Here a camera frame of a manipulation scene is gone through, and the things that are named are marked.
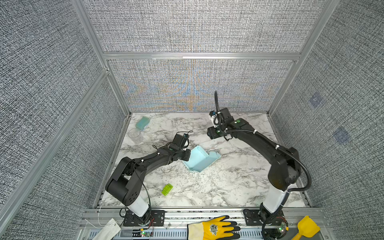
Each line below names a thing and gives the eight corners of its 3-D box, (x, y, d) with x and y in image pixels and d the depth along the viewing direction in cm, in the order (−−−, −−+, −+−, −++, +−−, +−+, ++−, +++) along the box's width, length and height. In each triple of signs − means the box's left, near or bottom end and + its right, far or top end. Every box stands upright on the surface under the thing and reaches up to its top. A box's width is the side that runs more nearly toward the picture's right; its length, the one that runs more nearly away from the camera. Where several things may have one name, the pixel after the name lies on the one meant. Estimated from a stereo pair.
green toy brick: (161, 193, 83) (160, 192, 81) (167, 183, 86) (167, 182, 85) (166, 196, 82) (166, 195, 80) (173, 187, 85) (172, 185, 83)
